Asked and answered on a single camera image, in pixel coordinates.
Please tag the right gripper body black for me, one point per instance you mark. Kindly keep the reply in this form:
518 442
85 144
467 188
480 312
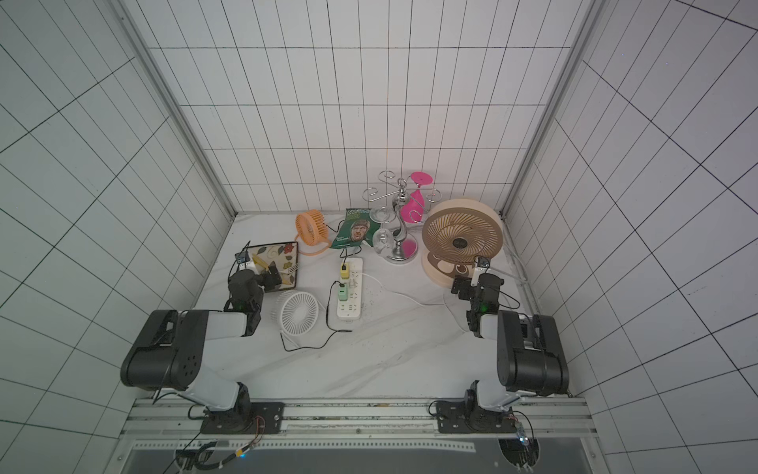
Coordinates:
468 287

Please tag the decorated square plate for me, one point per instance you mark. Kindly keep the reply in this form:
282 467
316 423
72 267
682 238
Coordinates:
275 258

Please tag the beige bear desk fan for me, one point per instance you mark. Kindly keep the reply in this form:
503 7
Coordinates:
455 233

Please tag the orange small fan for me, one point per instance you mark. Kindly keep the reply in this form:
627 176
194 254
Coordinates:
313 230

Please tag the white desk fan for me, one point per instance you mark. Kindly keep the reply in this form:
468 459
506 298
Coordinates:
296 313

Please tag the green snack bag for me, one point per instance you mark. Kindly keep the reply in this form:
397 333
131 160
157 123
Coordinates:
358 227

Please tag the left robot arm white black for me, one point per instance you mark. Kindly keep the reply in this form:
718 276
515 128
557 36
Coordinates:
168 354

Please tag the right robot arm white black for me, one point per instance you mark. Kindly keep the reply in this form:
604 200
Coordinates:
529 358

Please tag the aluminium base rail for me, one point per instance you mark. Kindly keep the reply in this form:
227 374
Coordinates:
365 419

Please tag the silver glass holder stand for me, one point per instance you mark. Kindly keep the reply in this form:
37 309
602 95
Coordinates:
393 241

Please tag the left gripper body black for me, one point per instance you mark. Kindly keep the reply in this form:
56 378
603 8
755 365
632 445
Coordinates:
266 283

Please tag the white power strip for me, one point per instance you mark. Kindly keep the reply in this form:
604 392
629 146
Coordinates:
350 310

